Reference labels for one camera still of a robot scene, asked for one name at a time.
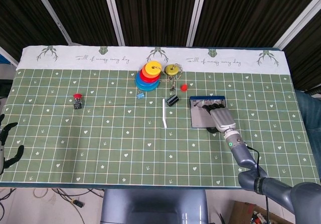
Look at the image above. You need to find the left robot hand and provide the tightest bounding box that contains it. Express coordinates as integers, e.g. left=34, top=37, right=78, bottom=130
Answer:
left=0, top=113, right=25, bottom=176

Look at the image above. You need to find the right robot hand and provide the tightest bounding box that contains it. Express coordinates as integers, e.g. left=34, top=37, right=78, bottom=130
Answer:
left=193, top=100, right=238, bottom=134

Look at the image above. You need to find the grey pouch with blue trim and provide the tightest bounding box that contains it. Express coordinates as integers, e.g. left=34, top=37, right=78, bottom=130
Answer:
left=189, top=95, right=227, bottom=129

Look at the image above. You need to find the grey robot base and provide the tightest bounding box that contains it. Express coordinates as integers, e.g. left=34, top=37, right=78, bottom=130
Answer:
left=100, top=188, right=209, bottom=224

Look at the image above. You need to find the white bent strip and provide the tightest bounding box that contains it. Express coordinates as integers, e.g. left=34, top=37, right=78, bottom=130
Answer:
left=162, top=98, right=168, bottom=129

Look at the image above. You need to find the person's leg in jeans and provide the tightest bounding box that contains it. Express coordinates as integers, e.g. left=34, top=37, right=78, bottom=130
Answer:
left=295, top=90, right=321, bottom=183

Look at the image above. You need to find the brown cardboard box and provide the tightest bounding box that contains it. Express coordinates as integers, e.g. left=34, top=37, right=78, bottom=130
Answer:
left=229, top=200, right=296, bottom=224

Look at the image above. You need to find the red emergency stop button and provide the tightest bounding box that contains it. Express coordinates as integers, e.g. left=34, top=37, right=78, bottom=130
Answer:
left=73, top=92, right=84, bottom=110

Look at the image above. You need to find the green checked tablecloth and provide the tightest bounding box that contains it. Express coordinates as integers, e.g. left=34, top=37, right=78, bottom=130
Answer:
left=0, top=45, right=321, bottom=187

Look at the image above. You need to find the olive yellow ring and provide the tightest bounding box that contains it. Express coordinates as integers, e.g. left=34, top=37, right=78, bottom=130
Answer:
left=164, top=64, right=179, bottom=76

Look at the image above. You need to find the light blue stacking ring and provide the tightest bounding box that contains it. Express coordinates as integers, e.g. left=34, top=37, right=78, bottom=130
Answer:
left=134, top=79, right=161, bottom=92

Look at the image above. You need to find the yellow stacking ring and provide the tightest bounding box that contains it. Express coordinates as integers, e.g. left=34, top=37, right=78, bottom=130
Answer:
left=145, top=61, right=163, bottom=75

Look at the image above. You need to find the red stacking ring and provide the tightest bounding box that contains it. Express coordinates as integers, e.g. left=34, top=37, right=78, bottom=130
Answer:
left=139, top=70, right=160, bottom=82

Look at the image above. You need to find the orange stacking ring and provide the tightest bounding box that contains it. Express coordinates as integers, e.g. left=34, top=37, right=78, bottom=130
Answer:
left=141, top=65, right=161, bottom=78

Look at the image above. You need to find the dark blue stacking ring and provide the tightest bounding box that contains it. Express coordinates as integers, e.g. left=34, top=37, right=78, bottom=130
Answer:
left=135, top=73, right=159, bottom=87

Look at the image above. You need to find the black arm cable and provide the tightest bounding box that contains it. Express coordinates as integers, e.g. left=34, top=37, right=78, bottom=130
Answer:
left=247, top=146, right=271, bottom=224

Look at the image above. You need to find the white aluminium partition post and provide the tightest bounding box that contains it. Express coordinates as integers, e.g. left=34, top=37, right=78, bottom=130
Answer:
left=101, top=0, right=125, bottom=46
left=30, top=0, right=73, bottom=45
left=186, top=0, right=209, bottom=47
left=0, top=45, right=20, bottom=66
left=273, top=0, right=321, bottom=50

